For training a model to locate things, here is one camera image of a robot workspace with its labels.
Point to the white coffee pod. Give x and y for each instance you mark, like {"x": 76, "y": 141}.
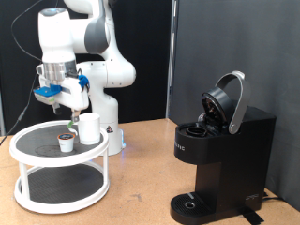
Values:
{"x": 66, "y": 145}

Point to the black Keurig coffee machine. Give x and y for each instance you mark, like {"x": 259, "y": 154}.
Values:
{"x": 231, "y": 162}

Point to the grey vertical frame post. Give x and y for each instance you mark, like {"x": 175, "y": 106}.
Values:
{"x": 172, "y": 62}

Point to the grey backdrop cloth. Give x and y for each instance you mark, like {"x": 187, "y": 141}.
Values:
{"x": 218, "y": 37}

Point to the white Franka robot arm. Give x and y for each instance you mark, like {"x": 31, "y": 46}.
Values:
{"x": 106, "y": 106}

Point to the white two-tier turntable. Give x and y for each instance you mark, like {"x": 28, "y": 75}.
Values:
{"x": 59, "y": 160}

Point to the black curtain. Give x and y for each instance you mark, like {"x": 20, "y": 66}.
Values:
{"x": 150, "y": 47}

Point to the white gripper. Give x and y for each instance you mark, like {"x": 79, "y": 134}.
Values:
{"x": 75, "y": 95}

